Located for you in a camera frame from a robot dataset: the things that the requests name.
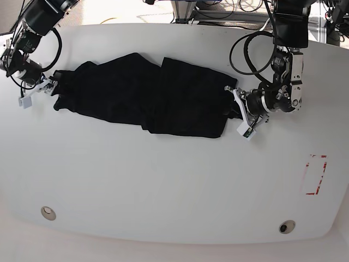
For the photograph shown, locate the red tape rectangle marking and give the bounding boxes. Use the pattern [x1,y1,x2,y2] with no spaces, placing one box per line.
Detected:
[302,154,328,195]

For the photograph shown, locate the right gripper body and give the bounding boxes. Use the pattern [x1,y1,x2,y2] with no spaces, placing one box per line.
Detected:
[19,78,58,100]

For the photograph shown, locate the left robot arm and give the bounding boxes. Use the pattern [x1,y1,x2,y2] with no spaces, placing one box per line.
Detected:
[226,1,313,128]

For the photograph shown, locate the table grommet hole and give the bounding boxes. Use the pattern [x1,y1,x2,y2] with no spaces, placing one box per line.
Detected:
[40,206,56,221]
[279,220,296,234]

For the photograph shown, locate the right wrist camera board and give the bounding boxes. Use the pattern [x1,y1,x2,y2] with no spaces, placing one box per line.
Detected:
[19,96,32,109]

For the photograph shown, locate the black t-shirt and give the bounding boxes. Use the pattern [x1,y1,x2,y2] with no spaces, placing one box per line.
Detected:
[53,53,242,139]

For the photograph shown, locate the left table grommet hole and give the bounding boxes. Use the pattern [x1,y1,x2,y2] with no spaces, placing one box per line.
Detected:
[40,206,56,221]

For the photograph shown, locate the right table grommet hole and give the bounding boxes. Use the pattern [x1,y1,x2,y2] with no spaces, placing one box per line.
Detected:
[279,220,296,234]

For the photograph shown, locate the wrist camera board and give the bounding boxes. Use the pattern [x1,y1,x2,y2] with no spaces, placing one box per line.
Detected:
[19,96,32,109]
[237,122,256,141]

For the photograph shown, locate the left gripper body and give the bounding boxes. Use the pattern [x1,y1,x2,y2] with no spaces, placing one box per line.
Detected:
[224,86,270,128]

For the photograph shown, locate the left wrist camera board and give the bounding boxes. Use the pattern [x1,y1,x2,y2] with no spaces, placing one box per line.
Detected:
[237,122,256,141]

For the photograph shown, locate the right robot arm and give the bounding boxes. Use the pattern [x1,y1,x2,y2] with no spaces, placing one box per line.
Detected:
[1,1,78,107]

